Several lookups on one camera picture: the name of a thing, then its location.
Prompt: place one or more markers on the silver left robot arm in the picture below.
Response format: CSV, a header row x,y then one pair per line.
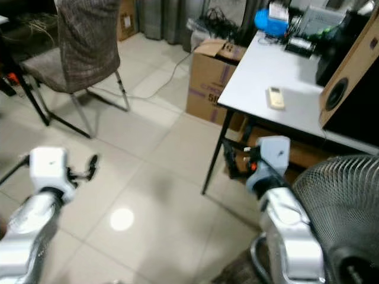
x,y
29,236

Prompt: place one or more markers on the plaid fabric chair chrome legs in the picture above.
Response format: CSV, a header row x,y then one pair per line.
x,y
243,266
89,41

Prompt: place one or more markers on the small orange black device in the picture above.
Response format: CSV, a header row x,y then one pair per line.
x,y
10,77

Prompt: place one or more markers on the printed cardboard box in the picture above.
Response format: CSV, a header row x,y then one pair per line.
x,y
210,83

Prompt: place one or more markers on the grey curtain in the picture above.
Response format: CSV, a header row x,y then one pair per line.
x,y
166,21

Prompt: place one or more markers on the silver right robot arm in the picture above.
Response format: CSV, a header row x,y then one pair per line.
x,y
293,236

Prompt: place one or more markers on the white table black legs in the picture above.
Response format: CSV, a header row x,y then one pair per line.
x,y
278,71

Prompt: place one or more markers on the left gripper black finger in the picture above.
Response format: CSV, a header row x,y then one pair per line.
x,y
95,165

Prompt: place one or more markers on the grey electronic device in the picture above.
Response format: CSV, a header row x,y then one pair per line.
x,y
317,23

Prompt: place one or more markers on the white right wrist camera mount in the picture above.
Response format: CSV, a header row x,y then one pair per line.
x,y
271,160

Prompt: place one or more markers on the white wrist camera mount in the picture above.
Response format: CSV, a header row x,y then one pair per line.
x,y
48,168
271,160

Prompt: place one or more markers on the wooden speaker cabinet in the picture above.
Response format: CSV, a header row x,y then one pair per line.
x,y
346,83

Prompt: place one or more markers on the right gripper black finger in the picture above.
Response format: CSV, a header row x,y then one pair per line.
x,y
237,148
237,171

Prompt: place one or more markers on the small brown cardboard box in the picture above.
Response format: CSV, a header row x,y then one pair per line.
x,y
127,18

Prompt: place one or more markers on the white remote control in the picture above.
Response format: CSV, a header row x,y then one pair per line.
x,y
275,98

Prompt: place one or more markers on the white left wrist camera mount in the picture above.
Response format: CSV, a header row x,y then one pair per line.
x,y
48,168

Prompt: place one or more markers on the blue round container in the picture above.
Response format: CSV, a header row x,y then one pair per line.
x,y
267,21

